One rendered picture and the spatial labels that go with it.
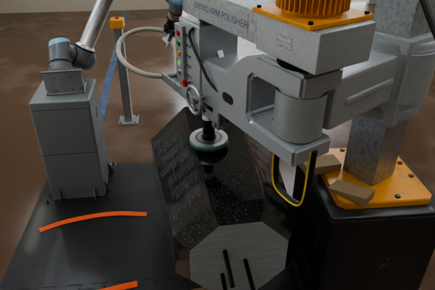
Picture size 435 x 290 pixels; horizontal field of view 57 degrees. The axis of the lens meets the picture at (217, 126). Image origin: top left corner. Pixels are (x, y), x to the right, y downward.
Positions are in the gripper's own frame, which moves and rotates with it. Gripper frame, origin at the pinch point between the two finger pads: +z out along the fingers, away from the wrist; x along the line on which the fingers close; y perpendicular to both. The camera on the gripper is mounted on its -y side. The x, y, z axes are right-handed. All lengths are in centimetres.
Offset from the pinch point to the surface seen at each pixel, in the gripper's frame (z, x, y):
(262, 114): -57, 77, -88
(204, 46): -60, 60, -48
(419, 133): 86, -161, -209
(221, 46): -59, 52, -53
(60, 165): 88, 79, 34
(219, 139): -6, 58, -69
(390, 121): -58, 41, -137
